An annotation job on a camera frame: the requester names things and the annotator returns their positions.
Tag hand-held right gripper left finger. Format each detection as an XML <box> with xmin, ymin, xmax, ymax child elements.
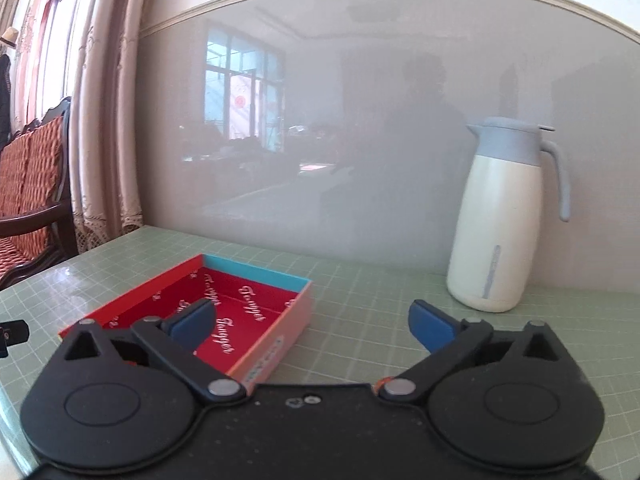
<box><xmin>59</xmin><ymin>299</ymin><xmax>247</xmax><ymax>405</ymax></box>

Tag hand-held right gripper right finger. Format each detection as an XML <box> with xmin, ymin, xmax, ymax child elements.
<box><xmin>377</xmin><ymin>300</ymin><xmax>576</xmax><ymax>402</ymax></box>

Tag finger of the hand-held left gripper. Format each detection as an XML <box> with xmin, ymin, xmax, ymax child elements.
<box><xmin>0</xmin><ymin>320</ymin><xmax>29</xmax><ymax>358</ymax></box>

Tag red printed cardboard box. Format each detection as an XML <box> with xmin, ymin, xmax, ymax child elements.
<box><xmin>59</xmin><ymin>254</ymin><xmax>314</xmax><ymax>396</ymax></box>

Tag green grid cutting mat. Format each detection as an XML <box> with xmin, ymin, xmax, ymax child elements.
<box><xmin>0</xmin><ymin>225</ymin><xmax>640</xmax><ymax>480</ymax></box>

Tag white and blue thermos jug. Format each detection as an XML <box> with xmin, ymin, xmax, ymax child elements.
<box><xmin>446</xmin><ymin>116</ymin><xmax>571</xmax><ymax>313</ymax></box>

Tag wooden sofa with red cushions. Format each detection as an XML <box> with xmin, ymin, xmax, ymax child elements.
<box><xmin>0</xmin><ymin>97</ymin><xmax>77</xmax><ymax>291</ymax></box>

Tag pink embroidered curtain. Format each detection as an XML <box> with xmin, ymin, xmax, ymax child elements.
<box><xmin>15</xmin><ymin>0</ymin><xmax>166</xmax><ymax>256</ymax></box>

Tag dark hanging coat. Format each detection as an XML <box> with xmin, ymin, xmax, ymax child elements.
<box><xmin>0</xmin><ymin>52</ymin><xmax>12</xmax><ymax>151</ymax></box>

